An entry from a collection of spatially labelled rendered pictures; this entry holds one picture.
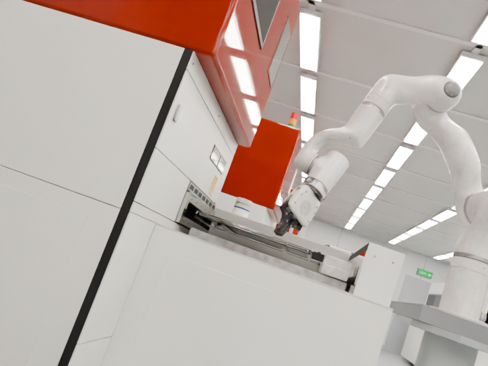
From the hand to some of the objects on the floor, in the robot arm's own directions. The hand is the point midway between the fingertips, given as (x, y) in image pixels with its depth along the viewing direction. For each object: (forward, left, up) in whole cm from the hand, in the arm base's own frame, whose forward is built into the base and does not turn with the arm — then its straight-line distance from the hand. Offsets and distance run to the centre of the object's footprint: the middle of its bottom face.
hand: (281, 229), depth 156 cm
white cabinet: (-1, -26, -93) cm, 96 cm away
